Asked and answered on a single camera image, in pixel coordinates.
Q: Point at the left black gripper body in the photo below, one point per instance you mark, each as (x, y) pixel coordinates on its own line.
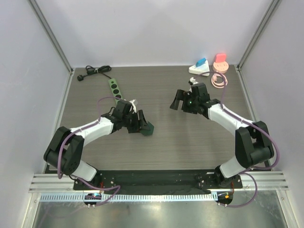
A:
(131, 121)

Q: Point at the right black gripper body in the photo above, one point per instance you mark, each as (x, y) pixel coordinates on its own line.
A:
(185, 102)

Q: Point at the dark green cube plug adapter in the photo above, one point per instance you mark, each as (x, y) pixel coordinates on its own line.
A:
(147, 130)

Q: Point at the green power strip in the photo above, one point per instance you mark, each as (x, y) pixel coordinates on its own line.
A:
(115, 89)

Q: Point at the white triangular socket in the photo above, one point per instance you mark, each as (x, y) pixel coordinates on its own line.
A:
(202, 70)

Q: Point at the blue plug adapter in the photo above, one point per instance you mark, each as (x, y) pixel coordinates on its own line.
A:
(200, 62)

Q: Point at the pink round socket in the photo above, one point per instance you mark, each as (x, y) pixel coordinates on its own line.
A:
(221, 67)

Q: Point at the pink plug adapter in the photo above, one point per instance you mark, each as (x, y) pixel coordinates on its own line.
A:
(220, 57)

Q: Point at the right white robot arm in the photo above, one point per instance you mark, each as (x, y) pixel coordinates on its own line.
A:
(252, 140)

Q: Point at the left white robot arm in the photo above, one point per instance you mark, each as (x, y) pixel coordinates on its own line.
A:
(64, 151)

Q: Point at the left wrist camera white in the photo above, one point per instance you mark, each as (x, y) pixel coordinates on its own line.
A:
(134, 103)

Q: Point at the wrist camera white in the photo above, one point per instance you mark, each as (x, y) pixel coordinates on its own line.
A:
(134, 103)
(192, 81)

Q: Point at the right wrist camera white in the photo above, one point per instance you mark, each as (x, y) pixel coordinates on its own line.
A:
(192, 81)

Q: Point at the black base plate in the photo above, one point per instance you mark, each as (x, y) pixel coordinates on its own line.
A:
(163, 182)

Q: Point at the slotted cable duct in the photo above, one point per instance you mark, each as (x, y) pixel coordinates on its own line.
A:
(95, 197)

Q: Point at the aluminium front rail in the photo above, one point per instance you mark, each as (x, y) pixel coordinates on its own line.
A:
(265, 180)

